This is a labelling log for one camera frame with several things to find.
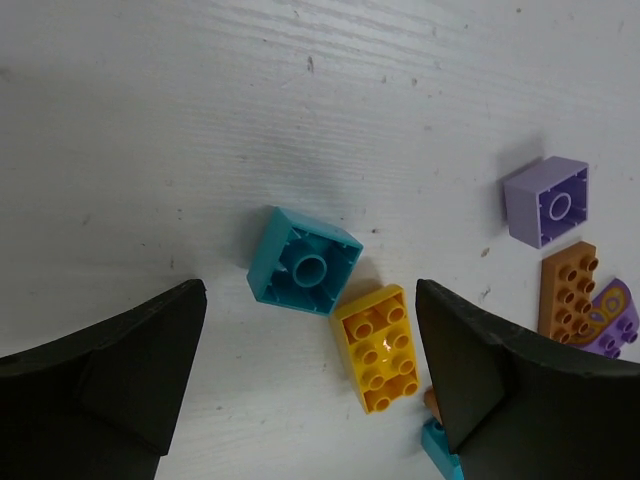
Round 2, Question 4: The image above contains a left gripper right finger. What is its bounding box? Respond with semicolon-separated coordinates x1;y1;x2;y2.
415;279;639;479

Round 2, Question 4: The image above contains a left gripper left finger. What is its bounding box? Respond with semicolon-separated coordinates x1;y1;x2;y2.
1;279;207;479

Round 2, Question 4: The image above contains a teal square lego brick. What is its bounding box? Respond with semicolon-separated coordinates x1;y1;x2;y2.
247;207;363;316

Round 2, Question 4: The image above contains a purple printed lego brick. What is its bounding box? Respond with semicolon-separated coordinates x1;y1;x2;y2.
568;278;639;359

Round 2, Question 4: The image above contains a brown long lego brick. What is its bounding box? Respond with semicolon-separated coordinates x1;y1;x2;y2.
538;241;599;344

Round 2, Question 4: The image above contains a yellow long lego brick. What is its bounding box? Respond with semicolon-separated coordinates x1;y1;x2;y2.
329;284;420;414

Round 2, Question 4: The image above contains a purple square lego brick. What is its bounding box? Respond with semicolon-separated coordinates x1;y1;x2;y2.
503;156;590;249

